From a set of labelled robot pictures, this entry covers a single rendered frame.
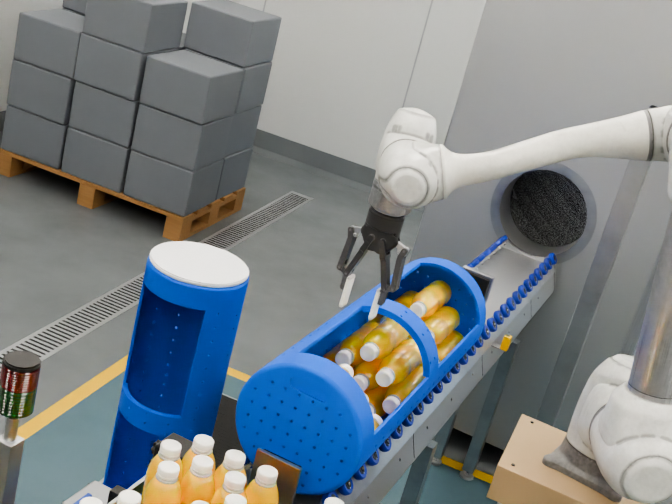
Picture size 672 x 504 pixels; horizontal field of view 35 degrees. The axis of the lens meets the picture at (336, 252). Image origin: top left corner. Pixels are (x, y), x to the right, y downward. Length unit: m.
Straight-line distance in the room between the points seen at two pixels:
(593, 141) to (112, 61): 3.99
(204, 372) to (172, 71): 2.90
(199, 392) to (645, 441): 1.35
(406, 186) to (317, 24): 5.60
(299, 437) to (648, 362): 0.69
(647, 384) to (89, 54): 4.28
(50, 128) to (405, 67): 2.50
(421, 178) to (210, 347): 1.20
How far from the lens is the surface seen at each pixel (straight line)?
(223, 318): 2.89
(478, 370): 3.16
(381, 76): 7.33
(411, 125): 2.06
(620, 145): 2.12
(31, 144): 6.17
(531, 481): 2.28
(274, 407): 2.16
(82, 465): 3.86
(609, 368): 2.31
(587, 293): 3.36
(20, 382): 1.86
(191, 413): 3.02
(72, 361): 4.47
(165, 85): 5.65
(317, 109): 7.52
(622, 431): 2.11
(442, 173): 1.93
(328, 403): 2.10
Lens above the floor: 2.18
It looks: 21 degrees down
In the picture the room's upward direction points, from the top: 15 degrees clockwise
